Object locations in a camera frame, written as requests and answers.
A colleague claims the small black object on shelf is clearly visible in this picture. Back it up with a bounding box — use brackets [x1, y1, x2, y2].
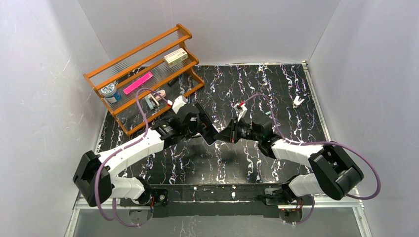
[167, 77, 179, 87]

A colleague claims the pink flat box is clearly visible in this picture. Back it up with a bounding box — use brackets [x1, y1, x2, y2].
[123, 72, 153, 95]

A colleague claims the white staple remover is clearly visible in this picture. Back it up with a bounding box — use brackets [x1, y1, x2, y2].
[293, 95, 305, 109]

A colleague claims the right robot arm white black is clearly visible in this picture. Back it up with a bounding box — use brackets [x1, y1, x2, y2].
[214, 118, 364, 200]

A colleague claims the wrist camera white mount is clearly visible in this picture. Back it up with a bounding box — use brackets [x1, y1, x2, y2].
[167, 95, 187, 114]
[233, 102, 248, 121]

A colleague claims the pink white stapler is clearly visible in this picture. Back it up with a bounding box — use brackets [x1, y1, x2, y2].
[154, 90, 166, 101]

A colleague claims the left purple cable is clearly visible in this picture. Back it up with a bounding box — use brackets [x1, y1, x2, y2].
[94, 87, 172, 229]

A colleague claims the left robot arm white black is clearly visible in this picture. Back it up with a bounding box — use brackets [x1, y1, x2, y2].
[73, 103, 218, 207]

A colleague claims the orange wooden shelf rack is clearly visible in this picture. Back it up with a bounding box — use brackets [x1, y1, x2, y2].
[84, 24, 205, 136]

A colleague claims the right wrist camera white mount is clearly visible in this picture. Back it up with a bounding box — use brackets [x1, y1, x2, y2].
[233, 102, 248, 121]

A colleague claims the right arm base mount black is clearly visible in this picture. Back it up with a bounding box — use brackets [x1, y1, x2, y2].
[257, 175, 304, 210]

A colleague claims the white cardboard box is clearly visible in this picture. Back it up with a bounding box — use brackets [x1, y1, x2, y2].
[164, 48, 188, 68]

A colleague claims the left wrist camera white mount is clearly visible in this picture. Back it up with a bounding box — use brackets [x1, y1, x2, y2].
[167, 95, 187, 114]

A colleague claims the teal white stapler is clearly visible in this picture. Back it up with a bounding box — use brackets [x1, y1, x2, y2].
[145, 94, 160, 110]

